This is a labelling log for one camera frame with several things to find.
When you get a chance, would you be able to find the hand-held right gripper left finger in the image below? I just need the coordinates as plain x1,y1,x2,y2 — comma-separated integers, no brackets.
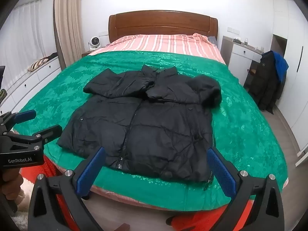
28,147,106,231

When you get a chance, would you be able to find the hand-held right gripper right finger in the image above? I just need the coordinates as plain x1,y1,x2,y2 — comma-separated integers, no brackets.
207,147,285,231

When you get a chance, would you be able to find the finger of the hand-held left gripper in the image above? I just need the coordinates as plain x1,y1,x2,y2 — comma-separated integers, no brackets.
0,110,36,130
5,125,62,153

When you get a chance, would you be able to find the black puffer jacket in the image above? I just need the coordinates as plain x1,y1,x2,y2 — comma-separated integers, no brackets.
56,64,222,192

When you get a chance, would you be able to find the person's left hand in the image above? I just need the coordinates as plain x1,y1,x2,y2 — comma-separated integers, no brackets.
0,172,24,198

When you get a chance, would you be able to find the white drawer cabinet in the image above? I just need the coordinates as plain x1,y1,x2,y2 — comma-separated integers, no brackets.
0,58,65,116

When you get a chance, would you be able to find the green bed blanket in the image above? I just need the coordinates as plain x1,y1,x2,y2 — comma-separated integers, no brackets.
11,50,289,211

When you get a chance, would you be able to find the striped cushion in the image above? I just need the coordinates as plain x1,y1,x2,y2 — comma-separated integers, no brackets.
28,57,50,72

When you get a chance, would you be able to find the red fluffy blanket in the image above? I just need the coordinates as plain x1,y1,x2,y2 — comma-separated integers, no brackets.
19,154,255,231

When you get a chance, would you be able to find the white sheer curtain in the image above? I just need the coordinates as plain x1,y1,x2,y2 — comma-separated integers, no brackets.
0,1,58,97

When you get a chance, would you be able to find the beige curtain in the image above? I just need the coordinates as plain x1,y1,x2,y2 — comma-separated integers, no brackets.
53,0,85,70

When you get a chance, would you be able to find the white desk fan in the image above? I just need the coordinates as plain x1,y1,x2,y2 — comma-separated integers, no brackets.
89,36,101,51

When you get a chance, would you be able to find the white wardrobe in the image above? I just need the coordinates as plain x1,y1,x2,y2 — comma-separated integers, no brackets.
272,0,308,154

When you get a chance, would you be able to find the white desk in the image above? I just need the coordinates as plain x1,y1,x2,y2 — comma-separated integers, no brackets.
220,36,264,87

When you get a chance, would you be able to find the blue garment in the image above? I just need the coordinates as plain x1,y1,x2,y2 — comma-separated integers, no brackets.
272,51,289,82

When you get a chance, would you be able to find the pink striped bedsheet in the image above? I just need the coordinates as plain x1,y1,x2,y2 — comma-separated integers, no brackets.
88,32,227,65

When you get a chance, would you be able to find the wooden headboard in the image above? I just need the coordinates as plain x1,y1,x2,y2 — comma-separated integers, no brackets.
108,10,219,46

